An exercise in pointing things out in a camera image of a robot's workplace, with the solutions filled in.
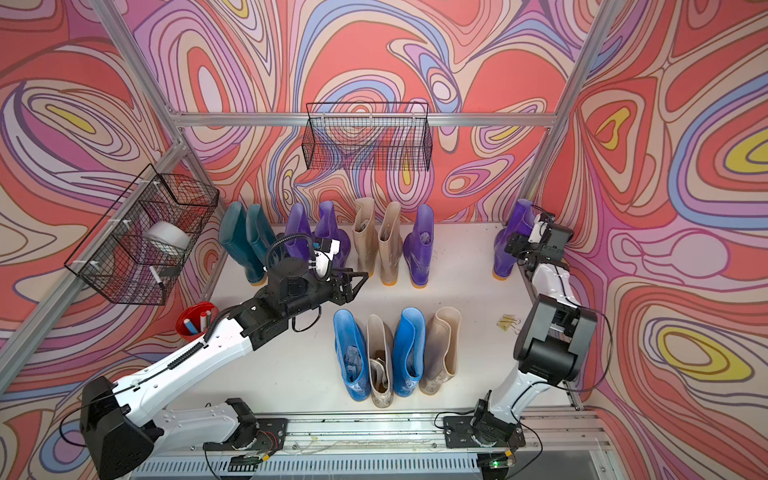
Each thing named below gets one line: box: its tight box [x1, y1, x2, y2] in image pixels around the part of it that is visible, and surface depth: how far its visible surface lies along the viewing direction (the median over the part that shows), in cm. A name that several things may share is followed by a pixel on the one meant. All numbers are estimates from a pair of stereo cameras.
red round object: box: [175, 301, 220, 338], surface depth 83 cm
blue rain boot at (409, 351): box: [393, 307, 426, 397], surface depth 66 cm
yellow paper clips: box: [496, 314, 521, 335], surface depth 93 cm
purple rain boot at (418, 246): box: [403, 204, 435, 289], surface depth 92 cm
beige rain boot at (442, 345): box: [418, 307, 462, 395], surface depth 67 cm
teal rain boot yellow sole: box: [219, 201, 268, 286], surface depth 88 cm
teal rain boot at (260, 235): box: [245, 203, 277, 283], surface depth 88 cm
